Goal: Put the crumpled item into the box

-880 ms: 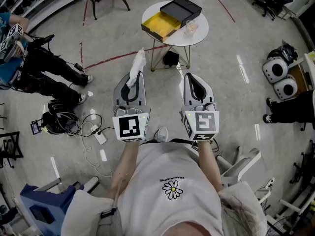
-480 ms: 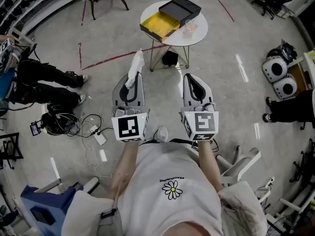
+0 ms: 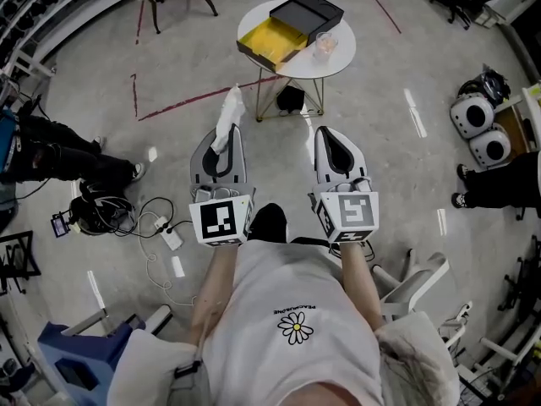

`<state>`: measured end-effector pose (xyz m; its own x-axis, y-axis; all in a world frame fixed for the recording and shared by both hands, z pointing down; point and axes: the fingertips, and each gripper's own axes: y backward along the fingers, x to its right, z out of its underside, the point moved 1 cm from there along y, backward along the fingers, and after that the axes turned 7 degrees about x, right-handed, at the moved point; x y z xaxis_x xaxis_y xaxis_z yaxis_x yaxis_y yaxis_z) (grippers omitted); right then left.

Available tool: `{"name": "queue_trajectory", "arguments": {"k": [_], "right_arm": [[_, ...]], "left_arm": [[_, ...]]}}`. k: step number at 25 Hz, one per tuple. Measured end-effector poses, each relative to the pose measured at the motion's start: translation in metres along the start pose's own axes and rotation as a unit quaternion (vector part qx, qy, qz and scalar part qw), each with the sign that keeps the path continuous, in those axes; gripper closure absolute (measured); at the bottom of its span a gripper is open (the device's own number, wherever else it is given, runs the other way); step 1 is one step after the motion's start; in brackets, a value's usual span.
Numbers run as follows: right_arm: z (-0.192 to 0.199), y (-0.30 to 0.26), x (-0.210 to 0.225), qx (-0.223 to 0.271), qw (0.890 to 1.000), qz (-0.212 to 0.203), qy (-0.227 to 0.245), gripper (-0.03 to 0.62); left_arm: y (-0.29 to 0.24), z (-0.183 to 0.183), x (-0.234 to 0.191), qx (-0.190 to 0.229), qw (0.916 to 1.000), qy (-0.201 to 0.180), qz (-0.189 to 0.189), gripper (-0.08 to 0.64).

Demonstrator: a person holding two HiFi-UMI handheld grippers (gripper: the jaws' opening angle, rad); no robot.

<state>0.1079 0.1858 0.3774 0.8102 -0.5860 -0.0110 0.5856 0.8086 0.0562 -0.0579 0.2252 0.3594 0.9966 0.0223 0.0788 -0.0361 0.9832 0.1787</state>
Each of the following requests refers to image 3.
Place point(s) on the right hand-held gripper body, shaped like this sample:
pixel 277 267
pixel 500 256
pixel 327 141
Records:
pixel 353 214

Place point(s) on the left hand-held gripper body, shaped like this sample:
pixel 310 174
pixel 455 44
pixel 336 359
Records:
pixel 220 222

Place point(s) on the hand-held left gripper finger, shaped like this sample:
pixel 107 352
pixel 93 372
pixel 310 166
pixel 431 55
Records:
pixel 197 163
pixel 240 159

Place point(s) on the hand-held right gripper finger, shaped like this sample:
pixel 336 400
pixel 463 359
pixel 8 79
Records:
pixel 338 155
pixel 318 159

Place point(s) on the black box with yellow lining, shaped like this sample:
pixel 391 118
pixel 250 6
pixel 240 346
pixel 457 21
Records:
pixel 274 38

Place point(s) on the person's right forearm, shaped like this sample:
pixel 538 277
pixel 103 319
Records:
pixel 359 286

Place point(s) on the person's left forearm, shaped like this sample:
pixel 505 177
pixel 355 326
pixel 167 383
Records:
pixel 213 294

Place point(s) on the person's black shoe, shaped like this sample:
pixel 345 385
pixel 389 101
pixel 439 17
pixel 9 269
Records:
pixel 268 222

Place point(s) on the white power strip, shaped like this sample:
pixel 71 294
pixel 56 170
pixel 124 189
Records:
pixel 169 233

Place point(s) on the black pouch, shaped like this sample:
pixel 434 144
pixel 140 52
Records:
pixel 291 98

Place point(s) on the round white side table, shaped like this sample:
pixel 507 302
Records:
pixel 334 68

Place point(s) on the white office chair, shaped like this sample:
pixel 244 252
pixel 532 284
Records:
pixel 416 281

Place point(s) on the person's white flower t-shirt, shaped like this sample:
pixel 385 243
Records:
pixel 291 294

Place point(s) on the clear glass cup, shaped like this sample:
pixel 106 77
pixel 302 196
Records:
pixel 324 48

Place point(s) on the white round-window carrier backpack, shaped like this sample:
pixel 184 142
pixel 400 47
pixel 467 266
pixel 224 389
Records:
pixel 490 147
pixel 471 114

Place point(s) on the small monitor device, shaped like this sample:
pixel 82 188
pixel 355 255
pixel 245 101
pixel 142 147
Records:
pixel 60 224

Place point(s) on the black bag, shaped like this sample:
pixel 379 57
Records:
pixel 490 83

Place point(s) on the black chair base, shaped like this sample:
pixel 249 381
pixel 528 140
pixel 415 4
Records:
pixel 522 273

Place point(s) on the blue plastic stool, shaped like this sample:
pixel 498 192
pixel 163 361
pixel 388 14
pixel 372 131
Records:
pixel 84 353

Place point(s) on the white chair base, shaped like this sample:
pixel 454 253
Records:
pixel 503 349

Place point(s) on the white storage shelf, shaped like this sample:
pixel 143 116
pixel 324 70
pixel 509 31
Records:
pixel 38 11

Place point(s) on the black metal frame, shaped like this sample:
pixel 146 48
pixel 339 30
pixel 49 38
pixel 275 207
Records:
pixel 19 260

